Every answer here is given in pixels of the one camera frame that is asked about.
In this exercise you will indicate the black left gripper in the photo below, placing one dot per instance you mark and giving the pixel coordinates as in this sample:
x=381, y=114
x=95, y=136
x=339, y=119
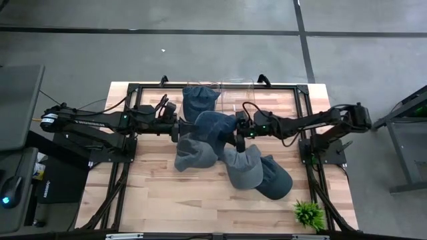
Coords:
x=177, y=133

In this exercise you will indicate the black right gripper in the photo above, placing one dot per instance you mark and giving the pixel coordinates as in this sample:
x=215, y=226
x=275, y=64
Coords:
x=241, y=143

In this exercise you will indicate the slate grey baseball cap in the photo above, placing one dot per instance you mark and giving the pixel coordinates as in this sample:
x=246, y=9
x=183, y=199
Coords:
x=243, y=170
x=195, y=155

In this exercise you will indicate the dark blue baseball cap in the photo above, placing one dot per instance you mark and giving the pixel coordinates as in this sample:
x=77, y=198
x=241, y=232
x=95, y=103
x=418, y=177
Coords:
x=200, y=100

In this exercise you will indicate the dark teal baseball cap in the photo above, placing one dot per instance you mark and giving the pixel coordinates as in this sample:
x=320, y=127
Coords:
x=275, y=183

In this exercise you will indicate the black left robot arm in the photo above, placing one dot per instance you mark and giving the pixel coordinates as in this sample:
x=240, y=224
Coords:
x=100, y=121

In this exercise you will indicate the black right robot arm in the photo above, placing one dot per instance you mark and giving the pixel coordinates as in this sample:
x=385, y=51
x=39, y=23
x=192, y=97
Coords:
x=300, y=121

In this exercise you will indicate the clear plastic bin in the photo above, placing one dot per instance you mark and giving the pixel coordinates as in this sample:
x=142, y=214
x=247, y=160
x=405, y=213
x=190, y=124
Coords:
x=238, y=96
x=217, y=106

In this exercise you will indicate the green plant in white pot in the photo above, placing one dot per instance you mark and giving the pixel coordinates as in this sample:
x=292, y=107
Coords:
x=308, y=215

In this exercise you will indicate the black controller box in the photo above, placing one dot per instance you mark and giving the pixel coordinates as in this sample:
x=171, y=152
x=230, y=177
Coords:
x=63, y=180

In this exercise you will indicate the small yellow white package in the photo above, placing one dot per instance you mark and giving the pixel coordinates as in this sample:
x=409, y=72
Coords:
x=39, y=170

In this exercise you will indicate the grey flat panel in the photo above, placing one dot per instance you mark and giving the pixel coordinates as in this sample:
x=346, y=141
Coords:
x=20, y=106

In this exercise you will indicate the black computer mouse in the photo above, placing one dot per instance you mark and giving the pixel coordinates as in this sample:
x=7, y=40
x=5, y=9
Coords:
x=11, y=190

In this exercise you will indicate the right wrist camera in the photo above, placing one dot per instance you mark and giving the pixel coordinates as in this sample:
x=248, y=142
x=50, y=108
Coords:
x=241, y=116

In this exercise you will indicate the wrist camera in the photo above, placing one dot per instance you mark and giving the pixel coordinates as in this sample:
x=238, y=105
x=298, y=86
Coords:
x=170, y=109
x=241, y=116

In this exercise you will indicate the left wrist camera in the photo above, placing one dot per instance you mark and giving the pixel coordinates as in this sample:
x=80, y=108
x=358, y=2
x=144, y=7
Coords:
x=170, y=109

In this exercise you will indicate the black aluminium table frame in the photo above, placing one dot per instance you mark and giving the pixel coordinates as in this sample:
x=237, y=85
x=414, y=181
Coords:
x=283, y=86

